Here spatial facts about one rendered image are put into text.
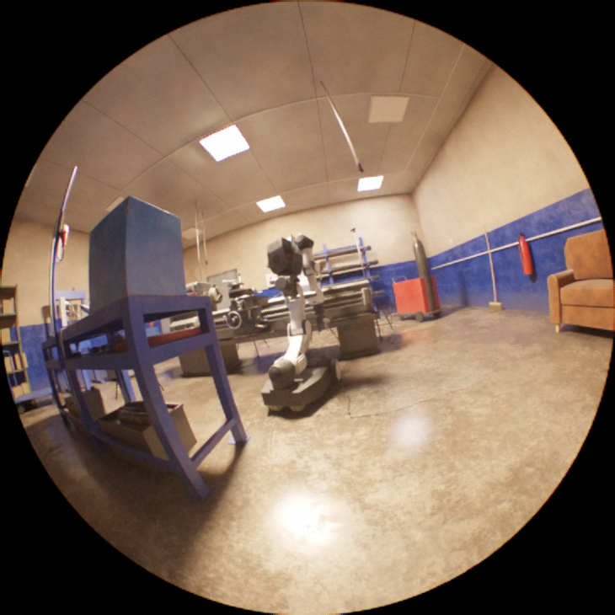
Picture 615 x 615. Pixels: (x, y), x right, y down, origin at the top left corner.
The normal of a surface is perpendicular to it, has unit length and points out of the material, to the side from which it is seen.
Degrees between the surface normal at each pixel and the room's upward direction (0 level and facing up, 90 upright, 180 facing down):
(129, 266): 90
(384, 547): 0
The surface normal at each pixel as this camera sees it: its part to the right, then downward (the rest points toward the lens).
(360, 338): -0.14, 0.04
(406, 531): -0.19, -0.98
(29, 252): 0.97, -0.18
